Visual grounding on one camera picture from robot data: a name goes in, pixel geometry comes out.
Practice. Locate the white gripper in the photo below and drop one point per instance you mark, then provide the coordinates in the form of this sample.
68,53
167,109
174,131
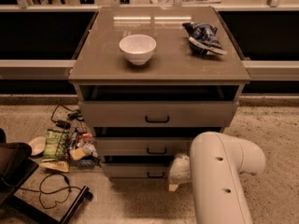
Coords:
179,170

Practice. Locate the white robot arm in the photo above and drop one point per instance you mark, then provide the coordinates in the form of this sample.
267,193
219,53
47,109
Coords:
213,167

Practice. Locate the yellow sponge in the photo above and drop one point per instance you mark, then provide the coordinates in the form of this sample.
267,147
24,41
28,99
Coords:
77,154

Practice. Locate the white plate on floor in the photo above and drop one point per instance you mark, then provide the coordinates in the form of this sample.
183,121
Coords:
37,145

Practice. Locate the grey top drawer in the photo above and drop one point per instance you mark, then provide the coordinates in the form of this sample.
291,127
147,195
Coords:
159,106

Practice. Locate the green chip bag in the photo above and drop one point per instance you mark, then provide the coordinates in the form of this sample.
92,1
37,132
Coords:
55,146

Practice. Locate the black chair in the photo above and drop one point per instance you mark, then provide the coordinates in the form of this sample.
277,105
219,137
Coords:
15,166

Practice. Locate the grey bottom drawer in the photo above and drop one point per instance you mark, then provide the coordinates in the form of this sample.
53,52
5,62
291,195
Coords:
137,166

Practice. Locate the grey drawer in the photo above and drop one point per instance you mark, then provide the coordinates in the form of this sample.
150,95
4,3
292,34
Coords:
146,141
159,106
137,166

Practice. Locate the white ceramic bowl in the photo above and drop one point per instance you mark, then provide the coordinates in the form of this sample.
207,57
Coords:
137,49

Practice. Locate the grey three-drawer cabinet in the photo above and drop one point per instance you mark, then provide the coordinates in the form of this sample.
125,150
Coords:
101,62

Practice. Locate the wire basket with snacks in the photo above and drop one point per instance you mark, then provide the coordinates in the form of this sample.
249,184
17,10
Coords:
80,136

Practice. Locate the grey middle drawer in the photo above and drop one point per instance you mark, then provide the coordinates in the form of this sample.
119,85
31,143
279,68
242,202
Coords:
146,141

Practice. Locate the blue chip bag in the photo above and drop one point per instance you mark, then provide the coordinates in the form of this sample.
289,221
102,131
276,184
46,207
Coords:
202,38

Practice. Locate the tan snack bag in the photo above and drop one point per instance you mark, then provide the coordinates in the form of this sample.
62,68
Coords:
60,166

